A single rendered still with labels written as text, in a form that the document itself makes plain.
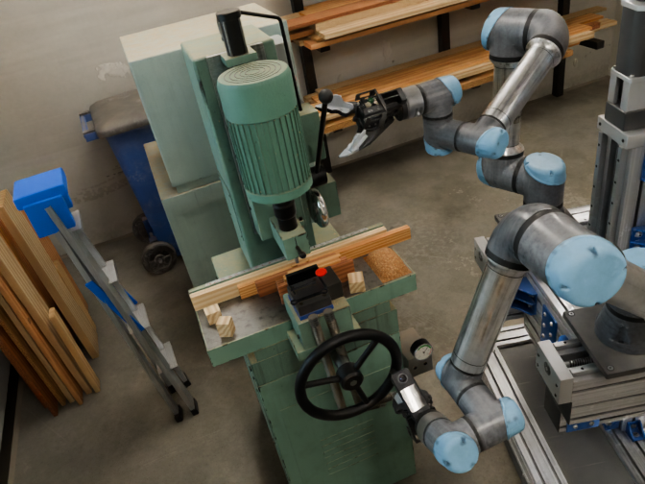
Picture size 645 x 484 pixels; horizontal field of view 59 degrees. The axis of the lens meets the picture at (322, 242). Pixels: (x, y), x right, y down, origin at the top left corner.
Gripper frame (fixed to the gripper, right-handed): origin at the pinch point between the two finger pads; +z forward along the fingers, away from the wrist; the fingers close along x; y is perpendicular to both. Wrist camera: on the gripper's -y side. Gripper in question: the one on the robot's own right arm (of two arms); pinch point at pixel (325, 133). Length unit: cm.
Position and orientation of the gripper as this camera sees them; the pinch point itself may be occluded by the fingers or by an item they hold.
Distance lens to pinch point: 140.6
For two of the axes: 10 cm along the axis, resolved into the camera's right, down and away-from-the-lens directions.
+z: -9.2, 3.3, -2.0
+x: 3.8, 8.7, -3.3
